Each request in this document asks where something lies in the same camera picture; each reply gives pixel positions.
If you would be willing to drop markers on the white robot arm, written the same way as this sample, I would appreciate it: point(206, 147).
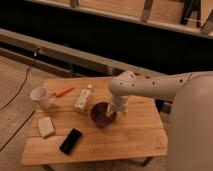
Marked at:
point(190, 132)

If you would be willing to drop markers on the black smartphone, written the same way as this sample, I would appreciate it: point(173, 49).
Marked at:
point(70, 141)

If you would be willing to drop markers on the beige sponge block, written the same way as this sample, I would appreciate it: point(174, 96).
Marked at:
point(45, 127)

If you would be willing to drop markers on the orange handled tool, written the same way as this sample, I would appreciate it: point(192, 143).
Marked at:
point(60, 92)

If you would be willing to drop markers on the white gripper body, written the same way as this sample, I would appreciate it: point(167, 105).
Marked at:
point(117, 104)

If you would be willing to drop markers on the white plastic bottle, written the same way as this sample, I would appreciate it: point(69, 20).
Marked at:
point(83, 98)

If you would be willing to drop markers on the wooden table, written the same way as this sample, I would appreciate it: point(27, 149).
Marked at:
point(138, 133)

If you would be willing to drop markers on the dark purple ceramic bowl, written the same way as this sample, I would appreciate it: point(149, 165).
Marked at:
point(98, 115)

